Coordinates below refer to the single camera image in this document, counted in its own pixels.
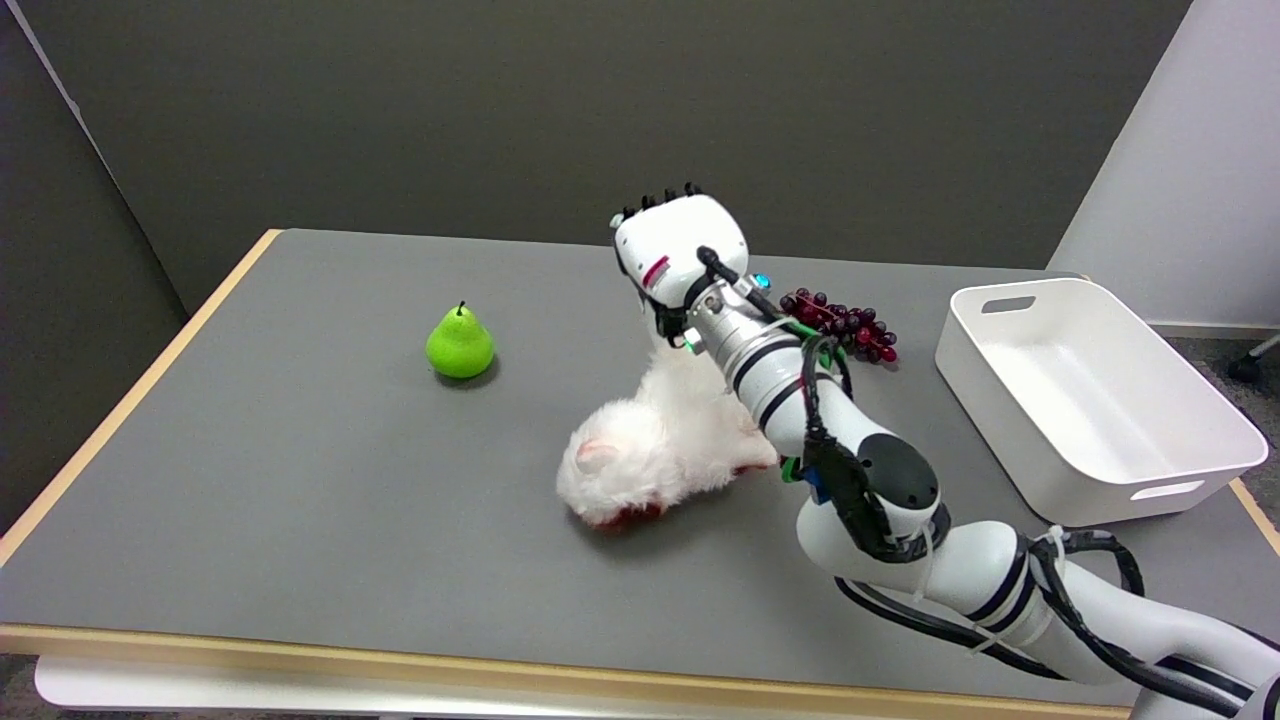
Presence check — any white table frame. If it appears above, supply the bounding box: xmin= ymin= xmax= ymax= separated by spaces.
xmin=35 ymin=655 xmax=721 ymax=720

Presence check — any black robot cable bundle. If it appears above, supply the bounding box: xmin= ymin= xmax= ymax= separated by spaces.
xmin=696 ymin=246 xmax=1256 ymax=719

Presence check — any black chair caster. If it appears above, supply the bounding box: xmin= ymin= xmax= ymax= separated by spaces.
xmin=1228 ymin=335 xmax=1280 ymax=384

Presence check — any white plastic bin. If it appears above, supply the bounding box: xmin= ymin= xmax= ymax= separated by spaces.
xmin=935 ymin=277 xmax=1269 ymax=528

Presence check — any white brown plush toy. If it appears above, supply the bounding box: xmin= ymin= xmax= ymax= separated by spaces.
xmin=556 ymin=340 xmax=781 ymax=531

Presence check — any dark red grape bunch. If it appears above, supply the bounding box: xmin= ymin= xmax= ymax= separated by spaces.
xmin=780 ymin=289 xmax=899 ymax=365

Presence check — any green pear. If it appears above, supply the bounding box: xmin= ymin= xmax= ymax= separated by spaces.
xmin=425 ymin=301 xmax=496 ymax=380

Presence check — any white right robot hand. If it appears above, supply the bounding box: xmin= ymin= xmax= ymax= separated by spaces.
xmin=609 ymin=182 xmax=751 ymax=349

